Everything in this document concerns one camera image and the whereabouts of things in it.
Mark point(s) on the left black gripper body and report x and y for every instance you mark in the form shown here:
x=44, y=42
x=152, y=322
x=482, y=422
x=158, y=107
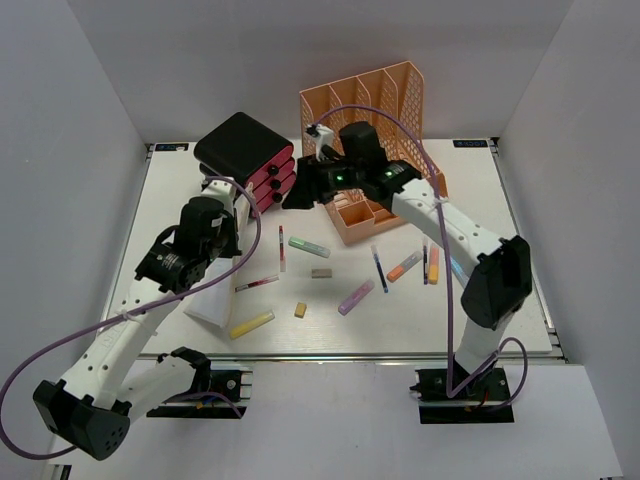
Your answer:
x=226, y=245

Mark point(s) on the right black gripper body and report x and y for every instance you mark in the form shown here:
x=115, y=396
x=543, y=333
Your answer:
x=334, y=176

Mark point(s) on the green highlighter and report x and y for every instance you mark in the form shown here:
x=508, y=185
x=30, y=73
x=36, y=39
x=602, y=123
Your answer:
x=309, y=247

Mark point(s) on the black pink drawer unit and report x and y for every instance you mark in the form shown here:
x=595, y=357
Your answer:
x=252, y=154

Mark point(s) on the purple highlighter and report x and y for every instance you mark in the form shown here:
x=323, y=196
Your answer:
x=355, y=297

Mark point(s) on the dark purple gel pen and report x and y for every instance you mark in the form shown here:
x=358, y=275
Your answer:
x=425, y=260

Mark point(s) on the yellow orange highlighter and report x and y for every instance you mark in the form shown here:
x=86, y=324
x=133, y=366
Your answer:
x=433, y=265

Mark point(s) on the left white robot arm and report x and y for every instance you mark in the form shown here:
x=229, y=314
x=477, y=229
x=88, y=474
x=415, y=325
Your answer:
x=94, y=403

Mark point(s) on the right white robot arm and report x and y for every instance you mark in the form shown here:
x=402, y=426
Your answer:
x=498, y=269

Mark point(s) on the upright red gel pen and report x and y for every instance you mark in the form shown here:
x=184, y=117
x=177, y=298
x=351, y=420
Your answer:
x=282, y=257

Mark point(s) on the flat red gel pen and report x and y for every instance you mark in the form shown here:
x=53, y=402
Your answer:
x=256, y=283

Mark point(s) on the grey eraser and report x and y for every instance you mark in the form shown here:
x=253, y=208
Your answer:
x=321, y=273

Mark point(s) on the blue gel pen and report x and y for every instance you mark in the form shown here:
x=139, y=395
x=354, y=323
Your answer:
x=379, y=268

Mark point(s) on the orange plastic file organizer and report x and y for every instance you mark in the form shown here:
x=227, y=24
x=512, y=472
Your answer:
x=397, y=90

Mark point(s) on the tan eraser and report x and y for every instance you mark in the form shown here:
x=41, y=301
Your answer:
x=300, y=310

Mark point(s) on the light blue highlighter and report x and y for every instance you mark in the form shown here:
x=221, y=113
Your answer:
x=459, y=272

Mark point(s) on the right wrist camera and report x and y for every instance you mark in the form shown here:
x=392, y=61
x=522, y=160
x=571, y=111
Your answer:
x=323, y=138

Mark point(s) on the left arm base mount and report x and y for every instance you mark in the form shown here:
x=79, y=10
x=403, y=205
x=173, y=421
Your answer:
x=215, y=392

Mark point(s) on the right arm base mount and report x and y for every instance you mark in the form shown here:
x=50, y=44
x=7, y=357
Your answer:
x=478, y=404

